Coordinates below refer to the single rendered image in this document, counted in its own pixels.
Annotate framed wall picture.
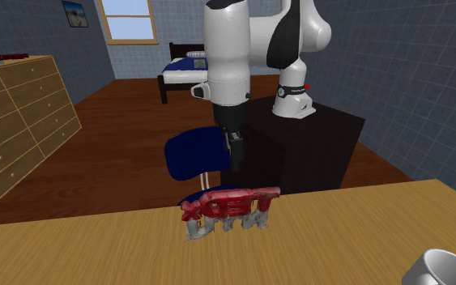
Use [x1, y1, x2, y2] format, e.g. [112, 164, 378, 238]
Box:
[62, 0, 90, 28]

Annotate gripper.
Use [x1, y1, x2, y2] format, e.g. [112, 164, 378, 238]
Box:
[212, 103, 247, 173]

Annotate grey cup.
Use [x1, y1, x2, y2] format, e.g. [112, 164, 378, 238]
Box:
[401, 248, 456, 285]

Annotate wooden framed window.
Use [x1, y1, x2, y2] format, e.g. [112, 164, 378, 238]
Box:
[96, 0, 160, 45]

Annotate blue office chair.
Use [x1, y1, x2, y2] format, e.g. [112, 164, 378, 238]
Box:
[164, 125, 249, 207]

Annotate wooden chest of drawers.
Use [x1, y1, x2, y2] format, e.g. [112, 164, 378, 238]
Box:
[0, 53, 83, 220]

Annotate bed with blue cover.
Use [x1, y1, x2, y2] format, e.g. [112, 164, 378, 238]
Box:
[157, 41, 210, 105]

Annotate red and grey letter sign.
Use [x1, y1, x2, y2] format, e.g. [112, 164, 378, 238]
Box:
[180, 186, 282, 242]

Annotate black robot stand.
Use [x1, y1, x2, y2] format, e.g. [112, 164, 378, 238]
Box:
[220, 94, 366, 196]

